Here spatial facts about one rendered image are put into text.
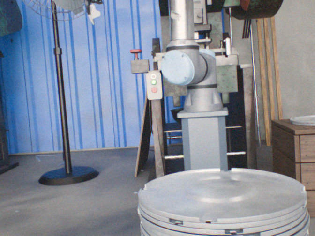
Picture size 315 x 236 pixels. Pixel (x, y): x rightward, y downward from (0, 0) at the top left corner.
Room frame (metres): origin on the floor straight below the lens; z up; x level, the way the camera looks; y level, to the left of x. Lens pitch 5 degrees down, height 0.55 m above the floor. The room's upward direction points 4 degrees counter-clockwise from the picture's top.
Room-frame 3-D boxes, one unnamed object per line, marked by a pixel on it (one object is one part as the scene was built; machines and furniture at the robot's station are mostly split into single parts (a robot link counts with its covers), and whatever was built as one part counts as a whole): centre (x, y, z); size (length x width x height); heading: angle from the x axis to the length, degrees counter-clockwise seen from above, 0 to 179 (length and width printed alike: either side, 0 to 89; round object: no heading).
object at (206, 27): (2.07, -0.25, 0.86); 0.20 x 0.16 x 0.05; 87
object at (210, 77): (1.33, -0.18, 0.62); 0.13 x 0.12 x 0.14; 146
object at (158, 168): (2.22, 0.01, 0.45); 0.92 x 0.12 x 0.90; 177
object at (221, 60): (2.07, -0.25, 0.68); 0.45 x 0.30 x 0.06; 87
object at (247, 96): (2.20, -0.52, 0.45); 0.92 x 0.12 x 0.90; 177
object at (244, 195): (0.60, -0.10, 0.36); 0.29 x 0.29 x 0.01
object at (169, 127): (2.08, -0.25, 0.31); 0.43 x 0.42 x 0.01; 87
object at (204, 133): (1.33, -0.18, 0.23); 0.19 x 0.19 x 0.45; 79
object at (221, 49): (2.06, -0.42, 0.76); 0.17 x 0.06 x 0.10; 87
